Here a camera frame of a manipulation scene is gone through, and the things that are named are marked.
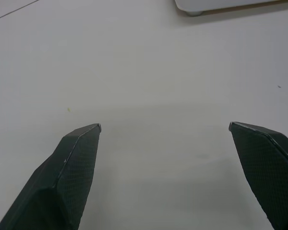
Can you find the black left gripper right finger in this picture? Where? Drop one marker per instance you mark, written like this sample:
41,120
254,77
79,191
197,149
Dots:
266,172

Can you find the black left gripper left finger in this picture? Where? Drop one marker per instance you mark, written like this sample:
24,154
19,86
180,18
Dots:
62,182

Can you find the white board with round foot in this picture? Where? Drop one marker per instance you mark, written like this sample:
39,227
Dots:
220,4

